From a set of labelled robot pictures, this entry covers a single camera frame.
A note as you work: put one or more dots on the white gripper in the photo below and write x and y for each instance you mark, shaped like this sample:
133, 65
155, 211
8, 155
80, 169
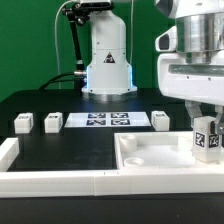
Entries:
200, 82

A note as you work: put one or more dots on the white square table top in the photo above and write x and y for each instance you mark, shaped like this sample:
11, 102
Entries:
158, 150

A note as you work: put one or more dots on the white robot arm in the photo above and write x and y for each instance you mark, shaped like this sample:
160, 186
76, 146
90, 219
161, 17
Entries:
200, 34

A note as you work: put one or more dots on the white marker sheet with tags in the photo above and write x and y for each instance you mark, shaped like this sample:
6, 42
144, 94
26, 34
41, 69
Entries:
107, 119

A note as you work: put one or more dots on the white U-shaped obstacle fence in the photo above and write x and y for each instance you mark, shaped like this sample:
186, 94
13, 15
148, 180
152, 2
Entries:
103, 182

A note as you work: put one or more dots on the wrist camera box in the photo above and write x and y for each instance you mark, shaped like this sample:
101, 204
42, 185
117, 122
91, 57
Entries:
167, 42

